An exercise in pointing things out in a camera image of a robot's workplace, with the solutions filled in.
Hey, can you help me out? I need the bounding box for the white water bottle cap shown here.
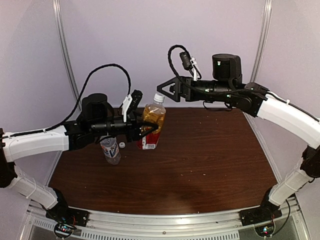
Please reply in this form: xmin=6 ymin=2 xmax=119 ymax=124
xmin=118 ymin=142 xmax=126 ymax=149

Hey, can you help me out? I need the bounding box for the white tea bottle cap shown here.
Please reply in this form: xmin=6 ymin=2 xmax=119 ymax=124
xmin=153 ymin=93 xmax=165 ymax=105

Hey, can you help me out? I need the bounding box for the amber tea bottle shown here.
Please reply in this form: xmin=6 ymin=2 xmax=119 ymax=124
xmin=137 ymin=100 xmax=166 ymax=150

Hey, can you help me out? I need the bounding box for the clear water bottle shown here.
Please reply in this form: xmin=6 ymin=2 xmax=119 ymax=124
xmin=100 ymin=137 xmax=121 ymax=165

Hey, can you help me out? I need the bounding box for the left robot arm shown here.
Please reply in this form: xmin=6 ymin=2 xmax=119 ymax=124
xmin=0 ymin=90 xmax=159 ymax=222

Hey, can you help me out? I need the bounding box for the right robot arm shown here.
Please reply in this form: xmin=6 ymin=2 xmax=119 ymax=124
xmin=157 ymin=51 xmax=320 ymax=221

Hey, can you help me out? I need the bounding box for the left circuit board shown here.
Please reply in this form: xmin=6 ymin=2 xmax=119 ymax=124
xmin=53 ymin=223 xmax=77 ymax=238

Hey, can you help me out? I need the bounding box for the circuit board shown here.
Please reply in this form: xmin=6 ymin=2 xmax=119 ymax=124
xmin=53 ymin=223 xmax=77 ymax=238
xmin=254 ymin=223 xmax=275 ymax=238

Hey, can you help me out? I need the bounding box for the right circuit board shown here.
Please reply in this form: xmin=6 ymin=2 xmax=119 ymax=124
xmin=254 ymin=223 xmax=275 ymax=238

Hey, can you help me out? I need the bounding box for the right black braided cable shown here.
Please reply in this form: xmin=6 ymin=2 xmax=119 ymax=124
xmin=167 ymin=44 xmax=320 ymax=123

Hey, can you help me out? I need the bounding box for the black braided cable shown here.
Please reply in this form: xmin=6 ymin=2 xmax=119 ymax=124
xmin=0 ymin=64 xmax=133 ymax=138
xmin=167 ymin=44 xmax=320 ymax=123

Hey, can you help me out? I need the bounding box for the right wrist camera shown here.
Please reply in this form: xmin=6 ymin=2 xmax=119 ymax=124
xmin=179 ymin=51 xmax=202 ymax=81

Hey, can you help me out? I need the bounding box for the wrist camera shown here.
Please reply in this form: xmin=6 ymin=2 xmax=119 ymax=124
xmin=179 ymin=51 xmax=202 ymax=81
xmin=121 ymin=89 xmax=143 ymax=123

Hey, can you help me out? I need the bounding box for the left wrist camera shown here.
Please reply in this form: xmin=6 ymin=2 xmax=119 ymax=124
xmin=121 ymin=89 xmax=143 ymax=123

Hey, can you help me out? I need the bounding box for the left black braided cable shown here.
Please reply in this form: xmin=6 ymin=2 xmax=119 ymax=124
xmin=0 ymin=64 xmax=133 ymax=138

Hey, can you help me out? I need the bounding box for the right aluminium frame post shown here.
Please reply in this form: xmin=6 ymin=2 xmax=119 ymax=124
xmin=241 ymin=0 xmax=273 ymax=112

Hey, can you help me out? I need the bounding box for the aluminium frame post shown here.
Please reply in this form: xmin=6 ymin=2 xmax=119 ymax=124
xmin=241 ymin=0 xmax=273 ymax=112
xmin=52 ymin=0 xmax=80 ymax=101

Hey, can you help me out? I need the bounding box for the front aluminium rail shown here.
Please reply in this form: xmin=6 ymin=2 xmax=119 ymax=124
xmin=17 ymin=198 xmax=311 ymax=240

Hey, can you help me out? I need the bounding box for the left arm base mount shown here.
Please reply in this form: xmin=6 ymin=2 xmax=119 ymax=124
xmin=43 ymin=188 xmax=89 ymax=227

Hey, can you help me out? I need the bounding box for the left aluminium frame post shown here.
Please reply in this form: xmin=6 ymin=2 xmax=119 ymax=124
xmin=52 ymin=0 xmax=80 ymax=101

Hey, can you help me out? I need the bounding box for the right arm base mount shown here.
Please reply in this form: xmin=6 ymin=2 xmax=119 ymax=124
xmin=239 ymin=188 xmax=282 ymax=226

